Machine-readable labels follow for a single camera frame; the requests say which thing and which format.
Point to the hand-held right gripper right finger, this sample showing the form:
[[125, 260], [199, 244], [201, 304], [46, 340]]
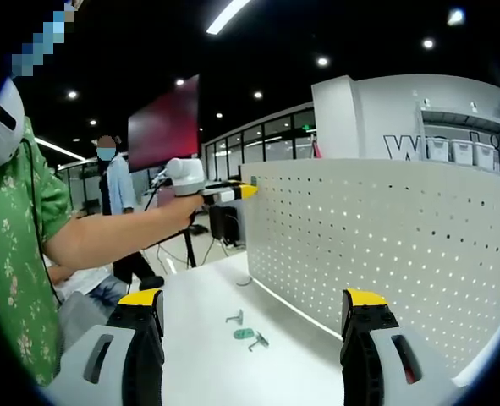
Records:
[[385, 359]]

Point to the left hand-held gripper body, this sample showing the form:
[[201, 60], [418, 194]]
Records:
[[188, 175]]

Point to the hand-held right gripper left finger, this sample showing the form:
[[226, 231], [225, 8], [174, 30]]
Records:
[[114, 359]]

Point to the white perforated mounting plate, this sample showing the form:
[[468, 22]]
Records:
[[380, 237]]

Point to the person's left hand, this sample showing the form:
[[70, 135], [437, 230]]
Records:
[[182, 211]]

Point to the black computer tower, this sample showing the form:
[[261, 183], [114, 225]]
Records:
[[222, 224]]

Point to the large red display screen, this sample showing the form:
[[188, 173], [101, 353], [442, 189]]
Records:
[[165, 127]]

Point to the pink hanging item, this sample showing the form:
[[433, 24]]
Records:
[[316, 146]]

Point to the white chest device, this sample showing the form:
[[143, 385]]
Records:
[[4, 122]]

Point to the white storage bin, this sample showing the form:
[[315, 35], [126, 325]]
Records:
[[462, 152], [437, 151], [485, 155]]

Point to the grey metal shelf rack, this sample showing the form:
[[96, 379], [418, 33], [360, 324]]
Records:
[[465, 116]]

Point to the small white security camera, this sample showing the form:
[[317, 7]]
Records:
[[473, 104], [426, 102]]

